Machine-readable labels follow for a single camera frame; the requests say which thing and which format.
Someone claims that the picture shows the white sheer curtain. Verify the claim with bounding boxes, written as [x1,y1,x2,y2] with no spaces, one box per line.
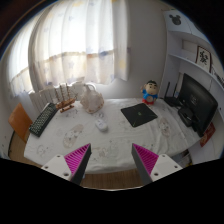
[6,0,130,97]

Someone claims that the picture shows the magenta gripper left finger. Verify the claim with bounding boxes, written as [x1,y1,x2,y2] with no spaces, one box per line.
[42,144,91,185]

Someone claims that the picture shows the black keyboard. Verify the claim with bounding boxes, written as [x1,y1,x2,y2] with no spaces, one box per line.
[29,103,57,137]

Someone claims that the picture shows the black wifi router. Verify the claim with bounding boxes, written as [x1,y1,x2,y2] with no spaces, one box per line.
[164,77,181,107]

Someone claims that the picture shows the wooden chair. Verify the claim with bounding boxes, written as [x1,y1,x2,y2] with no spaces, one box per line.
[7,102,34,158]

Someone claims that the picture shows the white patterned tablecloth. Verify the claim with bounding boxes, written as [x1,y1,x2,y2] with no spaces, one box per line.
[24,98,199,174]

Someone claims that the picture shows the black computer monitor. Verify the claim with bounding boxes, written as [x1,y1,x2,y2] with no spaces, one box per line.
[178,74,218,137]

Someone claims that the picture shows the black box by monitor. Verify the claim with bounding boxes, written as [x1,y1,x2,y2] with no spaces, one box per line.
[178,108,193,127]

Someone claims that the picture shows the black mouse pad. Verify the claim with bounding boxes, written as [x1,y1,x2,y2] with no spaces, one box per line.
[121,103,157,127]

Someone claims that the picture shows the white wall shelf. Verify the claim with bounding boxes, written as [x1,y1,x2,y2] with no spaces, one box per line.
[159,10,224,121]

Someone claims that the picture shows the wooden model ship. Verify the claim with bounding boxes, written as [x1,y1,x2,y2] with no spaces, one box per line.
[55,84,77,113]

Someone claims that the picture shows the red booklet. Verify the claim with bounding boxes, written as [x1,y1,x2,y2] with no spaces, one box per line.
[200,123,216,147]

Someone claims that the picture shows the cartoon boy figurine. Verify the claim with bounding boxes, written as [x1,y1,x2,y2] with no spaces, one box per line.
[141,80,158,105]

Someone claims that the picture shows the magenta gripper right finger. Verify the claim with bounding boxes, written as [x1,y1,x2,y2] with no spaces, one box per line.
[131,144,182,185]

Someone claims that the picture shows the framed calligraphy picture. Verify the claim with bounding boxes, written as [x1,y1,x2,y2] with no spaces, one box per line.
[196,46,211,72]

